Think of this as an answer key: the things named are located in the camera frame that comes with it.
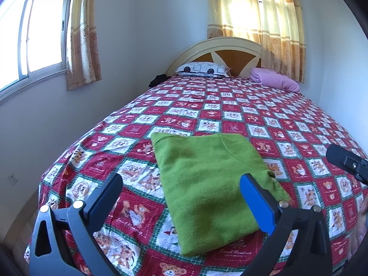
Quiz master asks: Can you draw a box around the yellow patterned side curtain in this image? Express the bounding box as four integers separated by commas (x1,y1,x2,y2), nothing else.
66,0,102,90

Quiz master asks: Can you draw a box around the yellow patterned window curtain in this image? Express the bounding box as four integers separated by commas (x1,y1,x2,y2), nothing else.
253,0,307,84
205,0,262,41

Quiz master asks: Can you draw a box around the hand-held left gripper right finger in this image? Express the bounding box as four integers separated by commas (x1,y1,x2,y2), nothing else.
240,173,332,276

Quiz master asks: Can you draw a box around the person's right hand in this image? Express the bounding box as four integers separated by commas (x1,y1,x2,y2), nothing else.
346,204,368,261

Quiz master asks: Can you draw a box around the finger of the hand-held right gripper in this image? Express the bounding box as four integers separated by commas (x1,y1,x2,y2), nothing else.
326,144,350,166

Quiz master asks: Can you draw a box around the pink pillow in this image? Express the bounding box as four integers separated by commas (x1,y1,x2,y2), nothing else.
250,67,301,93

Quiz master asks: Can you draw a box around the red checkered printed bedspread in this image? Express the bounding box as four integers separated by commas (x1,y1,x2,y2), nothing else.
24,75,368,276

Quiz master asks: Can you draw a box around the white patterned pillow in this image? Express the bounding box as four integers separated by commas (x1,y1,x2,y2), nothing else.
176,62,230,78

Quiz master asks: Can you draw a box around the green striped knit sweater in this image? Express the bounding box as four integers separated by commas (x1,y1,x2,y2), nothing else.
151,132,291,256

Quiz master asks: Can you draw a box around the cream and brown headboard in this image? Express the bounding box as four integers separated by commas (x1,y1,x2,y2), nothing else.
167,37,263,77

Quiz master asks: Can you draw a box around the sliding side window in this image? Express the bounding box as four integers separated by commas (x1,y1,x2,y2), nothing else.
0,0,74,104

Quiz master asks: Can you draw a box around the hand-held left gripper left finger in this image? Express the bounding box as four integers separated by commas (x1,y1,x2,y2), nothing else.
29,173,124,276

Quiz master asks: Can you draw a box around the dark cloth beside bed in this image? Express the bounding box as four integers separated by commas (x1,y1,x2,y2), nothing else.
149,74,167,88

